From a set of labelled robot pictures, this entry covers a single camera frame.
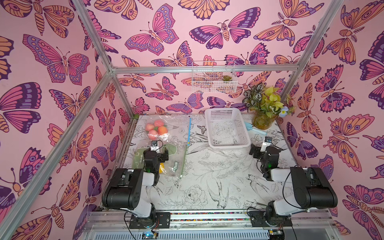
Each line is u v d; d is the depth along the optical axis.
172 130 1.11
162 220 0.74
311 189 0.45
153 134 1.00
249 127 1.12
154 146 0.80
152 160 0.70
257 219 0.73
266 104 0.95
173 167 0.86
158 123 1.08
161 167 0.86
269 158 0.71
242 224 0.73
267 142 0.80
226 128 1.13
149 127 1.06
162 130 1.06
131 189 0.45
